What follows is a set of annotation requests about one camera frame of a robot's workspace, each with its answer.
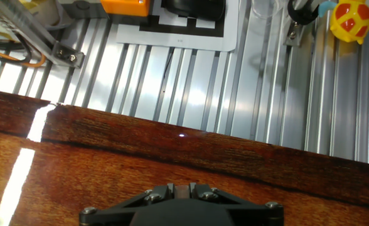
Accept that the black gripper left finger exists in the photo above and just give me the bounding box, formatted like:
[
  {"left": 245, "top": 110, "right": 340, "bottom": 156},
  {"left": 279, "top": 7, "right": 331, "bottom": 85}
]
[{"left": 79, "top": 183, "right": 175, "bottom": 226}]

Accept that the checkerboard calibration sheet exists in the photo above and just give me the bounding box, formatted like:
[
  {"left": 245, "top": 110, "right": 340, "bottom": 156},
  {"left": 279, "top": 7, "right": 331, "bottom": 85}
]
[{"left": 115, "top": 0, "right": 240, "bottom": 53}]

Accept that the black computer mouse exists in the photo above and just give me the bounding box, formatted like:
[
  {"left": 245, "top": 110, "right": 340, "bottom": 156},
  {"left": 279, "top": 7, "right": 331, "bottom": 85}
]
[{"left": 161, "top": 0, "right": 227, "bottom": 22}]

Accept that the orange emergency stop box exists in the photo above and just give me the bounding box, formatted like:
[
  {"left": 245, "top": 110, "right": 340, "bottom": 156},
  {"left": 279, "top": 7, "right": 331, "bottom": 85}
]
[{"left": 100, "top": 0, "right": 151, "bottom": 18}]

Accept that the metal frame beam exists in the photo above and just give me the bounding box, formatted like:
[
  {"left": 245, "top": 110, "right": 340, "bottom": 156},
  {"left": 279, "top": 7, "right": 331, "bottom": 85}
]
[{"left": 0, "top": 0, "right": 85, "bottom": 69}]

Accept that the glossy wood grain board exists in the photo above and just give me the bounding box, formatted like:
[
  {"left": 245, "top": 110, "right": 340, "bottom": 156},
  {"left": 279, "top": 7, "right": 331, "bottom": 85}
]
[{"left": 0, "top": 88, "right": 369, "bottom": 226}]

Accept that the black strap loop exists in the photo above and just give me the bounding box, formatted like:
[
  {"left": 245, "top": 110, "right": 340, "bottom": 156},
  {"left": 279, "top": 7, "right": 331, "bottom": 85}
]
[{"left": 286, "top": 0, "right": 319, "bottom": 26}]

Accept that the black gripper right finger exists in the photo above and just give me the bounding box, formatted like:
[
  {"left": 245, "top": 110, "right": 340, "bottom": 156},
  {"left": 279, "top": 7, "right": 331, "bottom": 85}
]
[{"left": 189, "top": 183, "right": 284, "bottom": 226}]

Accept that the orange cable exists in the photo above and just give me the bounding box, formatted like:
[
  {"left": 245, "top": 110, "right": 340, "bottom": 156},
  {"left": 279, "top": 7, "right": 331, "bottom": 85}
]
[{"left": 0, "top": 46, "right": 47, "bottom": 68}]

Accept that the yellow orange turtle toy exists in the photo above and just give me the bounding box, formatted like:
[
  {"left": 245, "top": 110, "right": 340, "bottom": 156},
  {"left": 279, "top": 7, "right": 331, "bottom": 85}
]
[{"left": 318, "top": 0, "right": 369, "bottom": 45}]

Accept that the clear plastic cup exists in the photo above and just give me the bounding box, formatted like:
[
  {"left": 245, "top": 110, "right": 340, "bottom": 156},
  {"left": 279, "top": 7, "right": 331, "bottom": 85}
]
[{"left": 250, "top": 0, "right": 286, "bottom": 19}]

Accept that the black frame cable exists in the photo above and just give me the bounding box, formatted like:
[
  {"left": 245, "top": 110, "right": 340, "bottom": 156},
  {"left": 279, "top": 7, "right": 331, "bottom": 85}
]
[{"left": 0, "top": 34, "right": 34, "bottom": 63}]

